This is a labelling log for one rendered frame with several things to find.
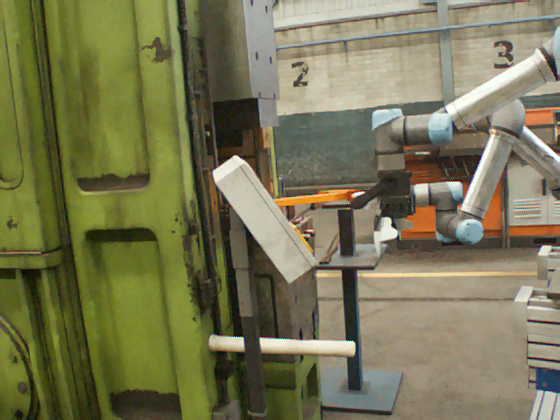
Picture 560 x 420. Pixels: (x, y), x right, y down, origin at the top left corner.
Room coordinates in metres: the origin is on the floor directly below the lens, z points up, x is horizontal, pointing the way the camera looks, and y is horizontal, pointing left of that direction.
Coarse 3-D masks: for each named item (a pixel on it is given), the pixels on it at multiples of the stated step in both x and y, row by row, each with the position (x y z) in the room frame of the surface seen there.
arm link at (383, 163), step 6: (378, 156) 1.34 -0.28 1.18; (384, 156) 1.33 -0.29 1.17; (390, 156) 1.33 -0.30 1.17; (396, 156) 1.33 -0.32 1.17; (402, 156) 1.34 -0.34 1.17; (378, 162) 1.35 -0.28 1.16; (384, 162) 1.33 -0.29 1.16; (390, 162) 1.33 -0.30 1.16; (396, 162) 1.33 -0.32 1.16; (402, 162) 1.34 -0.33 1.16; (378, 168) 1.35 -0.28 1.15; (384, 168) 1.33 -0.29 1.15; (390, 168) 1.33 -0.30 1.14; (396, 168) 1.33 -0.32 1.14; (402, 168) 1.34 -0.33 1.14
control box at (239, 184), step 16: (240, 160) 1.26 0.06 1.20; (224, 176) 1.17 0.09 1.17; (240, 176) 1.17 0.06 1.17; (256, 176) 1.18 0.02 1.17; (224, 192) 1.17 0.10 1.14; (240, 192) 1.17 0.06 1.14; (256, 192) 1.18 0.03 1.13; (240, 208) 1.17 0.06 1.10; (256, 208) 1.18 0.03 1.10; (272, 208) 1.18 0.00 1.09; (256, 224) 1.18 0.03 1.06; (272, 224) 1.18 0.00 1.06; (288, 224) 1.18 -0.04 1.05; (272, 240) 1.18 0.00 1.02; (288, 240) 1.18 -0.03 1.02; (272, 256) 1.18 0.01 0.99; (288, 256) 1.18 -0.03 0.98; (304, 256) 1.19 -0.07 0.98; (288, 272) 1.18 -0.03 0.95; (304, 272) 1.19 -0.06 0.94
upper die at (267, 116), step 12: (216, 108) 1.85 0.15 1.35; (228, 108) 1.84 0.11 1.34; (240, 108) 1.83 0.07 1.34; (252, 108) 1.81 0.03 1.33; (264, 108) 1.86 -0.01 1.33; (276, 108) 1.98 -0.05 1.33; (216, 120) 1.85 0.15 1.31; (228, 120) 1.84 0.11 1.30; (240, 120) 1.83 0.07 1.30; (252, 120) 1.81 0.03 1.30; (264, 120) 1.85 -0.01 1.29; (276, 120) 1.97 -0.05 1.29
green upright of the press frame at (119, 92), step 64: (64, 0) 1.72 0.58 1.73; (128, 0) 1.66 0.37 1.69; (192, 0) 1.74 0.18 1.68; (64, 64) 1.69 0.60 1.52; (128, 64) 1.67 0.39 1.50; (64, 128) 1.68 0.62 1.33; (128, 128) 1.67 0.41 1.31; (64, 192) 1.69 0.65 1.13; (128, 192) 1.61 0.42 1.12; (192, 192) 1.60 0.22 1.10; (128, 256) 1.69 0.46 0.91; (192, 256) 1.56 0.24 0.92; (128, 320) 1.70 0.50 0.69; (192, 320) 1.56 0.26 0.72; (128, 384) 1.71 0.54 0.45; (192, 384) 1.57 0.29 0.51
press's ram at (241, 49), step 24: (216, 0) 1.79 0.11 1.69; (240, 0) 1.76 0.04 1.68; (264, 0) 1.96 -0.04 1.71; (216, 24) 1.79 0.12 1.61; (240, 24) 1.76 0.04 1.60; (264, 24) 1.94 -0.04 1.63; (216, 48) 1.79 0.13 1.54; (240, 48) 1.77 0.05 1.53; (264, 48) 1.91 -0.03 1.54; (216, 72) 1.79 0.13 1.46; (240, 72) 1.77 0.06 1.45; (264, 72) 1.89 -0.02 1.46; (216, 96) 1.80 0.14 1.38; (240, 96) 1.77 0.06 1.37; (264, 96) 1.87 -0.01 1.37
